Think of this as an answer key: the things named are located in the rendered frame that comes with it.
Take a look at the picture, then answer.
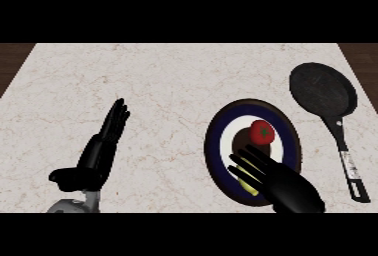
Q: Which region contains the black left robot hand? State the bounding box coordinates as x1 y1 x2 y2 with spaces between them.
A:
47 97 131 193

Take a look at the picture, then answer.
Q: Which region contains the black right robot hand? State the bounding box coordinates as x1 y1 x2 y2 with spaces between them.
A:
226 143 328 214

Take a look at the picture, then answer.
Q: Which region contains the yellow lemon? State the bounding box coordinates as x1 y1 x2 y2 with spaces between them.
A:
236 163 261 197

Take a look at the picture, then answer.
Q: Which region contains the blue and white plate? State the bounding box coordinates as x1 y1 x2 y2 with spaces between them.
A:
202 98 303 207

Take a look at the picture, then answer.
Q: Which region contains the black frying pan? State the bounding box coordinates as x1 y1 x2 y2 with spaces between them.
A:
288 62 372 204

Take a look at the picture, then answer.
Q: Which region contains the red tomato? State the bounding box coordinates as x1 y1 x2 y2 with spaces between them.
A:
248 119 276 146

